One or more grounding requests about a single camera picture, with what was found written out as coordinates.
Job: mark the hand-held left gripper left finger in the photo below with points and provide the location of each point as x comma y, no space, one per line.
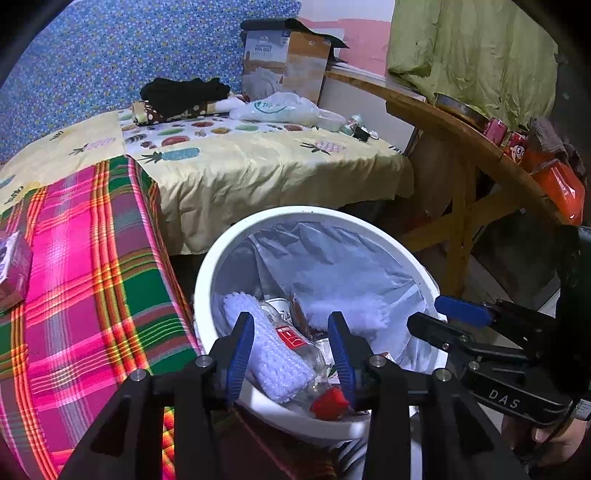
240,355

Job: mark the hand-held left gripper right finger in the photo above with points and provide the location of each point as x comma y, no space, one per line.
344,360

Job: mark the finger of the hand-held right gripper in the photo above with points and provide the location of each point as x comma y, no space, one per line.
461,310
438,332

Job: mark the white foam net sleeve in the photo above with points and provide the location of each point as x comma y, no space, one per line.
277,369
355,314

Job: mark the clear plastic bottle red label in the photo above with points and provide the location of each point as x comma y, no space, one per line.
295,339

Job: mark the white paper cup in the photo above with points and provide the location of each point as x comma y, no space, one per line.
280,307

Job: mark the white trash bin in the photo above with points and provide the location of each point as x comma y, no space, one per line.
221,258

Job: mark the person's right hand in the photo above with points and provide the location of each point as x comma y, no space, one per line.
554,443

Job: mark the grey bin liner bag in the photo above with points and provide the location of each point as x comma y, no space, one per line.
323,267

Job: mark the orange snack packet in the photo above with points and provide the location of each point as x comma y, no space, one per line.
558,189

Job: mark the red can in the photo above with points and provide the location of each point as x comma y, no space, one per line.
495,130
516,147

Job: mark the wooden table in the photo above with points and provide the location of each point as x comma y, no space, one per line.
461,138

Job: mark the yellow pineapple bed sheet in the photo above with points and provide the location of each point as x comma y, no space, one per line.
258,170

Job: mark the grey brown cloth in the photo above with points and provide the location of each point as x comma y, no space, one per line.
551,138

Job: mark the metal bowl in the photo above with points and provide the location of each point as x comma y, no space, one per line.
461,110

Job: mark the small black object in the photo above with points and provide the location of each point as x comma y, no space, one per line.
365,134

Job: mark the small bottle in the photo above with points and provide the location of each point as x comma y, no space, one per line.
352,124

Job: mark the white fruit print cloth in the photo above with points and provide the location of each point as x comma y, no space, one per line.
184,134

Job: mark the purple milk carton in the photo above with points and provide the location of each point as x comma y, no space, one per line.
14,272

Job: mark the white plastic bag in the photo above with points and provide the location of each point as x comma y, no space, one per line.
281,108

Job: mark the brown polka dot cloth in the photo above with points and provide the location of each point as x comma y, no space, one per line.
152,115

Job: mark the green cloth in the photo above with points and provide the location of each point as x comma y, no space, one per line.
471,50

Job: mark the black cloth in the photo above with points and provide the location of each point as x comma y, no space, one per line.
180,92

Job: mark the cardboard box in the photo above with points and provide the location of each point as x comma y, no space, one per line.
300,69

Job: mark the blue floral mattress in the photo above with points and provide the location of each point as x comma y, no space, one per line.
115,55

